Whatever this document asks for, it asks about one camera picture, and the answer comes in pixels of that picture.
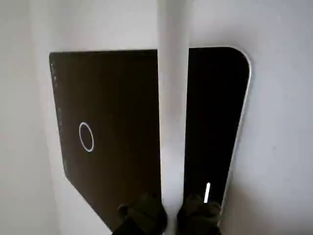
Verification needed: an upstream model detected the white stylus pen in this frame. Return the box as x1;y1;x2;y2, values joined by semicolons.
156;0;190;235

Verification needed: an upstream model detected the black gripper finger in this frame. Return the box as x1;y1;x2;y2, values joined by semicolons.
177;192;224;235
116;192;170;235

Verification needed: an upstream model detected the black screen silver tablet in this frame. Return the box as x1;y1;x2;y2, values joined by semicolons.
48;47;252;235

